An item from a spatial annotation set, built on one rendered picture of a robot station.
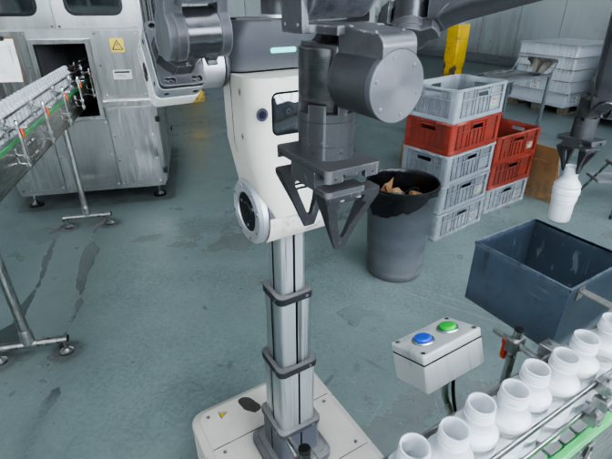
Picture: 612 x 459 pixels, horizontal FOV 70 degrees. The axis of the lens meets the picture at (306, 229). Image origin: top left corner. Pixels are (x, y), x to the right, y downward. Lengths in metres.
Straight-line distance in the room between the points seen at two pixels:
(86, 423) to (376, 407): 1.27
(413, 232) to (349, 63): 2.36
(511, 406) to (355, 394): 1.54
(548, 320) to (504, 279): 0.16
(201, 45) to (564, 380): 0.74
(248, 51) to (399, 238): 1.94
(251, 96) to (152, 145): 3.22
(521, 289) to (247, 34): 1.03
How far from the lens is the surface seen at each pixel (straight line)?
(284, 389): 1.36
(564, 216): 1.45
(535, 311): 1.45
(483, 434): 0.67
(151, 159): 4.12
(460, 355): 0.82
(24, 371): 2.66
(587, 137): 1.39
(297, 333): 1.26
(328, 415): 1.77
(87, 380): 2.47
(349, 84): 0.37
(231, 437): 1.73
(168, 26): 0.73
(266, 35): 0.96
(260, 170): 0.93
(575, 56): 7.94
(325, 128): 0.43
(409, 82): 0.38
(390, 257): 2.78
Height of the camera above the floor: 1.63
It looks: 28 degrees down
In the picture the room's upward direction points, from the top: straight up
